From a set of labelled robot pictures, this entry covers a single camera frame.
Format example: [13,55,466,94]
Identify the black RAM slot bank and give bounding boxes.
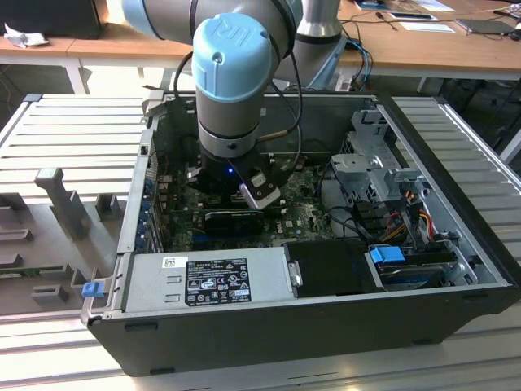
[201,195,287,217]

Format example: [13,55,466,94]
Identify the black card module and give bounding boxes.
[203,209,266,236]

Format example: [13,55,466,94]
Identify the green motherboard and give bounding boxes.
[156,154,341,253]

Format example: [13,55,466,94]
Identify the grey power supply unit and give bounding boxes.
[121,248,295,313]

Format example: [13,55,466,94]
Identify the grey metal drive cage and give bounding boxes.
[327,106,432,213]

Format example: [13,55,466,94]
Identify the black plastic air shroud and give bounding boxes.
[282,239,386,299]

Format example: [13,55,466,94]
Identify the black open PC case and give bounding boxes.
[79,90,521,378]

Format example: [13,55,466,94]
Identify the long wooden desk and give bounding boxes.
[67,0,521,97]

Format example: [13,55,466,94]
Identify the hard disk in blue carrier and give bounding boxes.
[368,244,457,292]

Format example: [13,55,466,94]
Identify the grey parts rack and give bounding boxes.
[0,165,128,318]

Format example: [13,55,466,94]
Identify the short wooden desk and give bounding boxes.
[0,22,107,95]

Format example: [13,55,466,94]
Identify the large black box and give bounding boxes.
[0,0,109,40]

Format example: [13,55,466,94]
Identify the blue booklet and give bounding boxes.
[354,0,396,11]

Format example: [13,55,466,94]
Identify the crumpled white paper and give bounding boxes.
[2,22,50,49]

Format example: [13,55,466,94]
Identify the white flat phone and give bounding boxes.
[388,11,439,22]

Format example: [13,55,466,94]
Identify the white paper sheet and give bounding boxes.
[399,20,457,33]

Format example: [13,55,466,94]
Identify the plain white paper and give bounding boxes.
[409,0,456,12]

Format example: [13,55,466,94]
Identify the dark flat notebook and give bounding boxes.
[454,18,517,36]

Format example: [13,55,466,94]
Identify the black-faced white wrist camera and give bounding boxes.
[238,171,282,211]

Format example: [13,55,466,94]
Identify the black cable bundle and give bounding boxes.
[315,160,386,244]

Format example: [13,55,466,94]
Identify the blue cable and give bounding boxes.
[345,38,374,85]

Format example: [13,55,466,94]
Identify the red yellow wire bundle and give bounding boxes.
[382,205,435,242]

